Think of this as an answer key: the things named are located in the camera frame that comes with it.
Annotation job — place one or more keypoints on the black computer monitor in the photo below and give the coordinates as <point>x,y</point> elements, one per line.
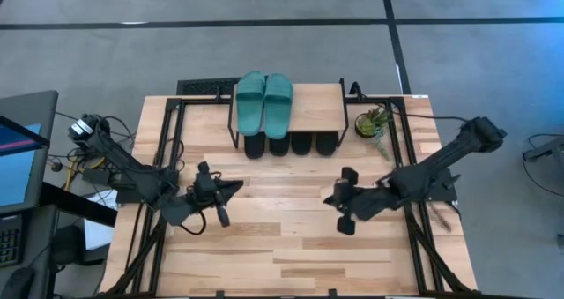
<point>17,175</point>

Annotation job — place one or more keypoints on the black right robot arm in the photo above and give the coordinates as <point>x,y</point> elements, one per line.
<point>440,166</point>

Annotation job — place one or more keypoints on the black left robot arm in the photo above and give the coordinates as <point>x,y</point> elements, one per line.
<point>132,180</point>

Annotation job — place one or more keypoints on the black rubber slide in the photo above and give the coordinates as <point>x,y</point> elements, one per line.
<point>327,145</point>
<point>279,148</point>
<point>302,145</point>
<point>255,149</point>

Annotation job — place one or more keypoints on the potted succulent plant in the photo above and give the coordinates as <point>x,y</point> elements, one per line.
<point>368,124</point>

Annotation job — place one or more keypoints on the grey floor stand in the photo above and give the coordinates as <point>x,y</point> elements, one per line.
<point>551,148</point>

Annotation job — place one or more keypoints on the black power plug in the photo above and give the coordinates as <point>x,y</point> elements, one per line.
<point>56,166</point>

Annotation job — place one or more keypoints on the black perforated panel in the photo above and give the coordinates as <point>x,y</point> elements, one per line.
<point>202,86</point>

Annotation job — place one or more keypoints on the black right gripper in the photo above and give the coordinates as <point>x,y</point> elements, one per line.
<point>370,204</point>

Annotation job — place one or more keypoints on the black computer mouse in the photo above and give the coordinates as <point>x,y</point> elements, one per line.
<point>17,283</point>

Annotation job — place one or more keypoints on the black computer desk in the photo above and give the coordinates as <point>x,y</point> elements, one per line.
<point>75,202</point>

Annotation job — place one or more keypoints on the white paper sheet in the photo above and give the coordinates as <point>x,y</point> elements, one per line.
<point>99,237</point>

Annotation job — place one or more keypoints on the black computer keyboard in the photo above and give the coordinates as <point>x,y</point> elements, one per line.
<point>9,246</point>

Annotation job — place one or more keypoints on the black-framed wooden shoe shelf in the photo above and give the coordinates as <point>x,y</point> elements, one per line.
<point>317,105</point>

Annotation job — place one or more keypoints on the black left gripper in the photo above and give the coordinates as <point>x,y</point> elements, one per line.
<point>205,189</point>

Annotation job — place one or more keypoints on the teal rubber slide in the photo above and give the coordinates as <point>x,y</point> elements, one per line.
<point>251,105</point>
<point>278,109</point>

